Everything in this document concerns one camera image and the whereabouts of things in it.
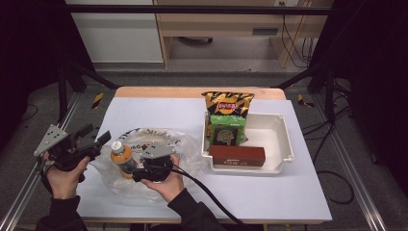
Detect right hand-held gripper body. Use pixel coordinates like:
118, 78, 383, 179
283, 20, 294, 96
140, 141, 177, 183

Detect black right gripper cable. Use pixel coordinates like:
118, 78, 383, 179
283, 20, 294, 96
150, 163, 254, 231

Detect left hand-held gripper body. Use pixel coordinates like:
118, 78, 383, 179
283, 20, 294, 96
33, 124, 102, 172

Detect aluminium frame rail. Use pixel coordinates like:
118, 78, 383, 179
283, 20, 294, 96
312, 94, 389, 231
0, 90, 83, 231

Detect black hanging desk cables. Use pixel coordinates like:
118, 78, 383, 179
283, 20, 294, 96
278, 1, 317, 68

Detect person's right hand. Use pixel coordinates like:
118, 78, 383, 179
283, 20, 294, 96
140, 153, 186, 203

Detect brown rectangular box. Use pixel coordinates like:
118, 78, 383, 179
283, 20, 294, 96
209, 144, 267, 167

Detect black metal crossbar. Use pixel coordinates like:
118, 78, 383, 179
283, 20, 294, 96
65, 4, 333, 16

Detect clear plastic bag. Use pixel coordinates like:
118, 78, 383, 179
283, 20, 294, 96
89, 127, 210, 206

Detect light wooden desk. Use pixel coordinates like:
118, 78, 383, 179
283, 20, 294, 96
153, 0, 335, 69

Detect white table mat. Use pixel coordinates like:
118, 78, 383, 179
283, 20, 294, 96
76, 97, 334, 223

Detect dark curtain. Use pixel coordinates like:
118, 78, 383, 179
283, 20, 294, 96
309, 0, 408, 196
0, 0, 97, 148

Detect green snack packet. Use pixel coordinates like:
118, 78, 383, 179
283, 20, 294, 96
209, 115, 247, 147

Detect yellow and black tape strip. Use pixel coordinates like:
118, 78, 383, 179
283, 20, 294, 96
90, 91, 104, 110
296, 93, 316, 109

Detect wooden table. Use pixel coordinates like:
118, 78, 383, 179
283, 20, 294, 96
76, 86, 325, 225

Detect black looped floor cable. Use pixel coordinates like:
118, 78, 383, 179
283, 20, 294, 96
317, 170, 356, 206

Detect thin black floor cable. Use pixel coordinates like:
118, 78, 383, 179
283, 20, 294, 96
13, 103, 39, 123

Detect bundle of black floor cables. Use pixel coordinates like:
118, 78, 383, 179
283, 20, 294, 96
301, 80, 354, 165

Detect orange drink bottle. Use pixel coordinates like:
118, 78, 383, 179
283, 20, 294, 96
110, 140, 140, 180

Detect white cabinet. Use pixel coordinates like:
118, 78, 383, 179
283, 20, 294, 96
65, 0, 165, 64

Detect black metal stand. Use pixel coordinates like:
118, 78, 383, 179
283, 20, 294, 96
272, 62, 338, 124
57, 61, 119, 123

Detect white plastic tray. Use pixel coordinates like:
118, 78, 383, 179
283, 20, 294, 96
201, 111, 294, 176

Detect black and gold chip bag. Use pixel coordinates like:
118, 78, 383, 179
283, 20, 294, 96
201, 90, 256, 144

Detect person's left hand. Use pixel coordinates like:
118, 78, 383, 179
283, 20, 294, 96
42, 152, 91, 200

